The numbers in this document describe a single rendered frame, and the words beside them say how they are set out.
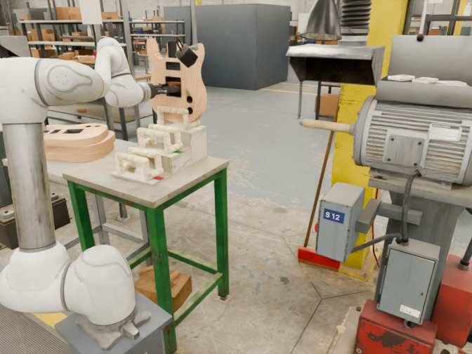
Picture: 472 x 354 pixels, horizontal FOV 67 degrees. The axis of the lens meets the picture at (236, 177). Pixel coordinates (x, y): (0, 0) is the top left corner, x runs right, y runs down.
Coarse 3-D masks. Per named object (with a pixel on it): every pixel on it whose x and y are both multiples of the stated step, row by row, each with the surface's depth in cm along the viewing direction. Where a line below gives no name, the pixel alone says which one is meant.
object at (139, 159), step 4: (116, 152) 170; (120, 152) 169; (116, 156) 169; (120, 156) 168; (124, 156) 167; (128, 156) 166; (132, 156) 165; (136, 156) 164; (128, 160) 167; (132, 160) 165; (136, 160) 163; (140, 160) 162; (144, 160) 161; (148, 160) 163
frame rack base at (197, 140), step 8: (200, 128) 189; (184, 136) 183; (192, 136) 183; (200, 136) 189; (184, 144) 185; (192, 144) 184; (200, 144) 190; (192, 152) 186; (200, 152) 192; (192, 160) 187
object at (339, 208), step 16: (336, 192) 112; (352, 192) 112; (320, 208) 109; (336, 208) 106; (352, 208) 104; (320, 224) 111; (336, 224) 108; (352, 224) 108; (320, 240) 113; (336, 240) 110; (352, 240) 114; (400, 240) 118; (336, 256) 112
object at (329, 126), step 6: (306, 120) 138; (312, 120) 137; (318, 120) 137; (306, 126) 139; (312, 126) 137; (318, 126) 136; (324, 126) 135; (330, 126) 133; (336, 126) 132; (342, 126) 131; (348, 126) 130
